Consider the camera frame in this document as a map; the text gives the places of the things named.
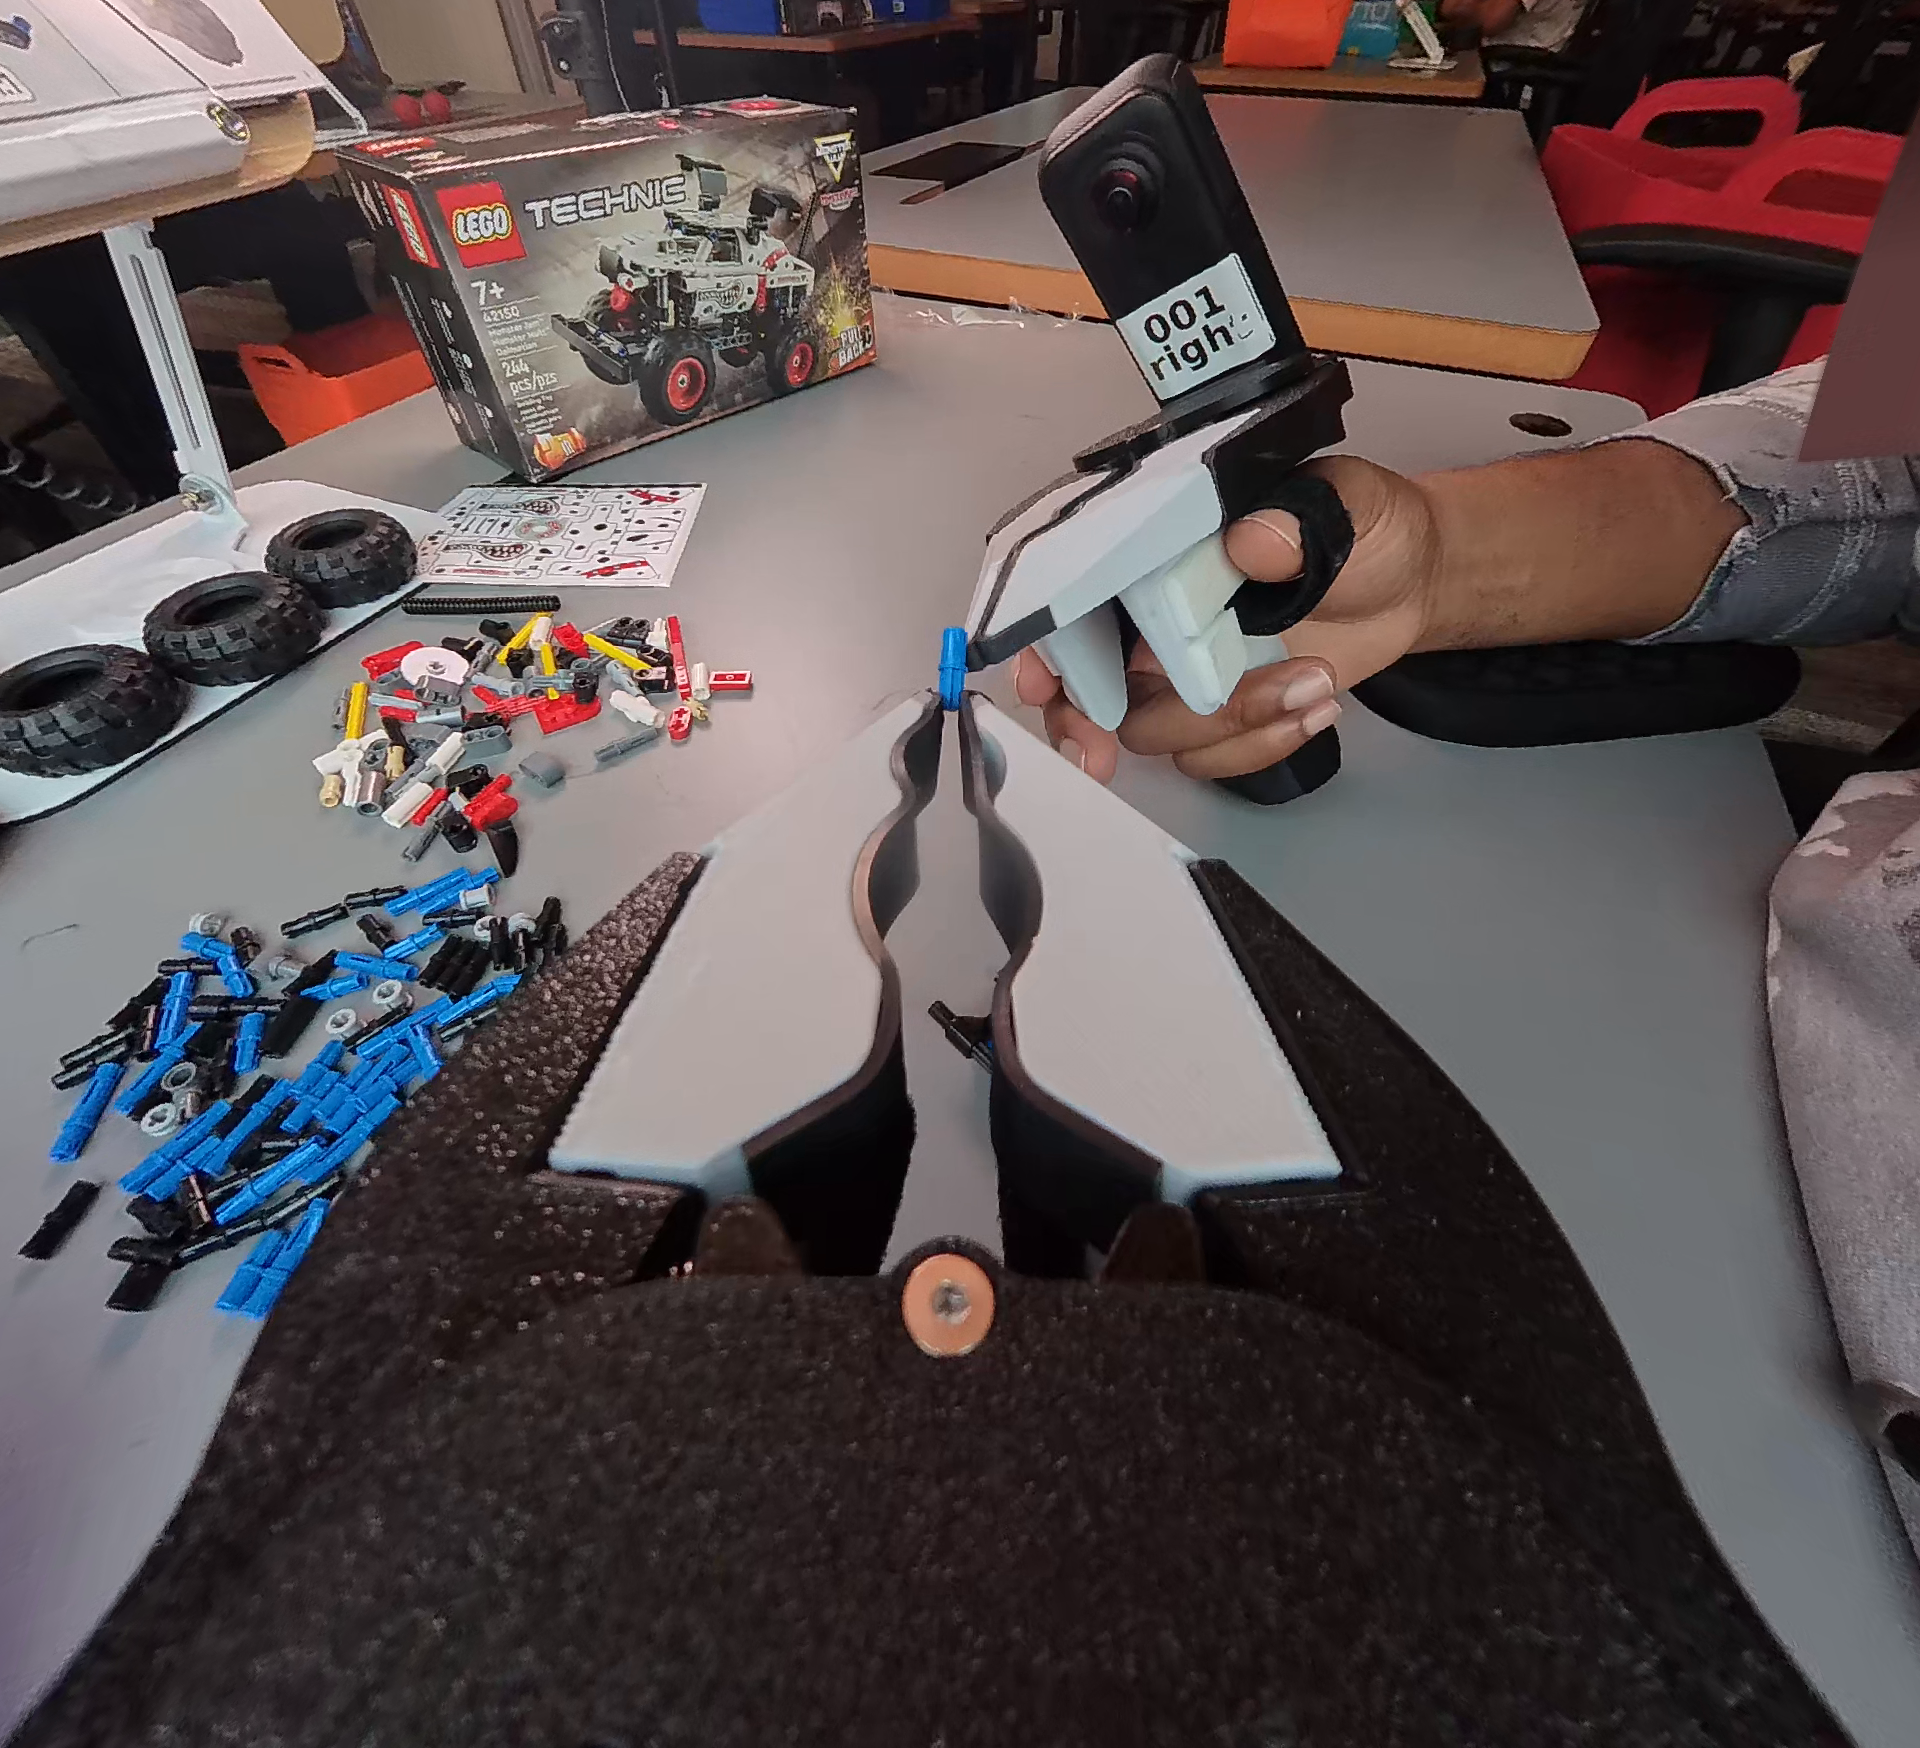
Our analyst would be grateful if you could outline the black rubber toy tyre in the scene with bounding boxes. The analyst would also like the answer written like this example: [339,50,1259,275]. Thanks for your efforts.
[144,572,331,688]
[263,505,421,610]
[0,642,192,779]

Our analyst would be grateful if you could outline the white sticker sheet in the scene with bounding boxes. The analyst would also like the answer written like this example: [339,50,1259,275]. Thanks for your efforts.
[409,481,709,584]

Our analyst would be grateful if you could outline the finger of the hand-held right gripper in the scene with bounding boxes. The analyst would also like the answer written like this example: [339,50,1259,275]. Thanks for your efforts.
[966,419,1250,671]

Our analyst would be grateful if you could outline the person's right hand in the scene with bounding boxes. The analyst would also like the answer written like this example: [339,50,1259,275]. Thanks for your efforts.
[1010,458,1451,791]

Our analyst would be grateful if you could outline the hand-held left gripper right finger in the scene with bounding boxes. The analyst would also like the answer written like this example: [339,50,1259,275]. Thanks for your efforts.
[958,694,1342,1204]

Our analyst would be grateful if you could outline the black wrist rest pad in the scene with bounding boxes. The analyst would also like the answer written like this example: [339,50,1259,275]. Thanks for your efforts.
[1350,641,1804,748]

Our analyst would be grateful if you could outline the pile of blue black pins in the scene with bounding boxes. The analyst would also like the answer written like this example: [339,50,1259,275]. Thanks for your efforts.
[18,868,572,1321]

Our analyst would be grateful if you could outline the orange storage bin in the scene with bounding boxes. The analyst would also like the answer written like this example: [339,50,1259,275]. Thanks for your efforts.
[237,306,442,448]

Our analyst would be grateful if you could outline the black flat mat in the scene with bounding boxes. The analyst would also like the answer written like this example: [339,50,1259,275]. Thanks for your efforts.
[870,133,1053,205]

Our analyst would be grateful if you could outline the person's right forearm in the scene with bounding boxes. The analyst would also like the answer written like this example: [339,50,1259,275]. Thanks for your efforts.
[1412,360,1920,656]

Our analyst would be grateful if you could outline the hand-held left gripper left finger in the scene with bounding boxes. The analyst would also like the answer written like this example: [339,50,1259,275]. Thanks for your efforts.
[547,694,950,1180]

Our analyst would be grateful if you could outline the toy truck set box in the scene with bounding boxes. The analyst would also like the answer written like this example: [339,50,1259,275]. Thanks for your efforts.
[332,99,882,487]

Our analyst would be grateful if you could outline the black coiled cable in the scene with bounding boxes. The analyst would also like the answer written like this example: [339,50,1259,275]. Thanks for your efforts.
[0,428,80,535]

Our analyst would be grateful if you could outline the pile of mixed toy parts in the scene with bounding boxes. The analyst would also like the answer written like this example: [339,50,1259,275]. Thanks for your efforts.
[312,608,757,881]

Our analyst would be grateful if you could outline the person's grey patterned hoodie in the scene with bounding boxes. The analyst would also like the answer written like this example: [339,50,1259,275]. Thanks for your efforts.
[1768,768,1920,1570]

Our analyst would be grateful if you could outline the red office chair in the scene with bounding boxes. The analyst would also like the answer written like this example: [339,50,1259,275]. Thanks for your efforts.
[1541,75,1906,420]

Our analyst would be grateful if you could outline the grey table with wooden edge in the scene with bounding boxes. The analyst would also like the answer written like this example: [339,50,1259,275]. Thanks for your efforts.
[862,82,1602,385]

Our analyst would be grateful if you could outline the grey desk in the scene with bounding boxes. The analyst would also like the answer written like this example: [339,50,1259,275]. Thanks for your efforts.
[0,295,1920,1748]

